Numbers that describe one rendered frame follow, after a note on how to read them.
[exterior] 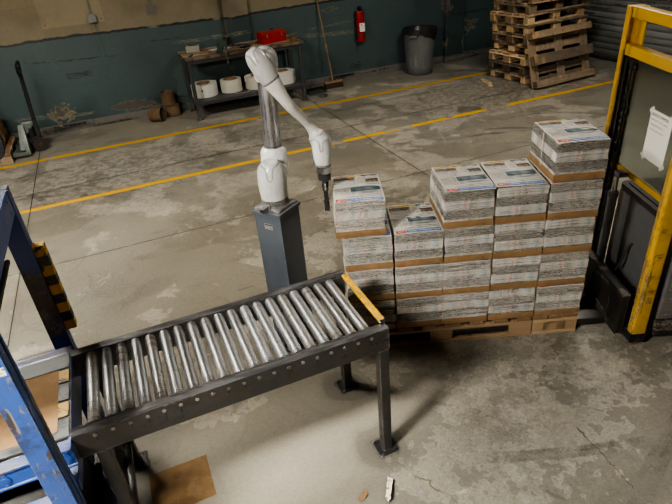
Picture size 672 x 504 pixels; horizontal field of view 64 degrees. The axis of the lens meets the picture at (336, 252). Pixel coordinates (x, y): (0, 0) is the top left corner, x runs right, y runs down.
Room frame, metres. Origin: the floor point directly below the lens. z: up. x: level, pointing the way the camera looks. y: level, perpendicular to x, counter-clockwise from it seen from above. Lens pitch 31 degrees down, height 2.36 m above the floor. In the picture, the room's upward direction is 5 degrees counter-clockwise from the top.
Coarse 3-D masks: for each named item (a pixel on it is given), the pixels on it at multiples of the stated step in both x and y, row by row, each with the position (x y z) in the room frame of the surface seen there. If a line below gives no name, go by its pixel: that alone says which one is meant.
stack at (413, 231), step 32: (416, 224) 2.77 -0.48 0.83; (512, 224) 2.68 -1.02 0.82; (544, 224) 2.68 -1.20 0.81; (352, 256) 2.68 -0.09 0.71; (384, 256) 2.68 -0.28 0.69; (416, 256) 2.68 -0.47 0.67; (448, 256) 2.68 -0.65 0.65; (384, 288) 2.68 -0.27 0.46; (416, 288) 2.68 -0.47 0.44; (448, 288) 2.68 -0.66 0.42; (416, 320) 2.68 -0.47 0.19; (512, 320) 2.69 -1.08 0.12
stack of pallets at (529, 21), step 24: (504, 0) 9.09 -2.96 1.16; (528, 0) 8.82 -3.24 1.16; (552, 0) 8.57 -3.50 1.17; (504, 24) 8.89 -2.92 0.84; (528, 24) 8.47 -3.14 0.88; (552, 24) 8.67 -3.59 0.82; (504, 48) 9.13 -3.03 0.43; (552, 48) 8.69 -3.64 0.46; (504, 72) 8.84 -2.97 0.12; (528, 72) 8.48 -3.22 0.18; (552, 72) 8.67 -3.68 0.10
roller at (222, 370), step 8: (200, 320) 2.09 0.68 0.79; (208, 320) 2.08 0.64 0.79; (208, 328) 2.01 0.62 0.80; (208, 336) 1.95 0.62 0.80; (208, 344) 1.91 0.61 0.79; (216, 344) 1.89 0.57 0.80; (216, 352) 1.83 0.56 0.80; (216, 360) 1.78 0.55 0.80; (224, 360) 1.79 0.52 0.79; (216, 368) 1.74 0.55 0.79; (224, 368) 1.73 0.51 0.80
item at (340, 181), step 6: (360, 174) 3.04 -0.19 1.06; (366, 174) 3.03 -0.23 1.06; (372, 174) 3.03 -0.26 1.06; (336, 180) 2.98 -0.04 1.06; (342, 180) 2.97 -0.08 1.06; (348, 180) 2.96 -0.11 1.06; (354, 180) 2.96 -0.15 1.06; (360, 180) 2.95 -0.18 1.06; (366, 180) 2.94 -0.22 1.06; (372, 180) 2.94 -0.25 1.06; (378, 180) 2.93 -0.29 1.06; (336, 186) 2.90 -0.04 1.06; (342, 186) 2.89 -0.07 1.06
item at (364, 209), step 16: (336, 192) 2.81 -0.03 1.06; (352, 192) 2.79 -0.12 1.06; (368, 192) 2.77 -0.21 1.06; (336, 208) 2.67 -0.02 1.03; (352, 208) 2.67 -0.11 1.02; (368, 208) 2.67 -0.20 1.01; (384, 208) 2.68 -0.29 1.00; (336, 224) 2.68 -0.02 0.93; (352, 224) 2.68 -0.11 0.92; (368, 224) 2.68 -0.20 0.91; (384, 224) 2.68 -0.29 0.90
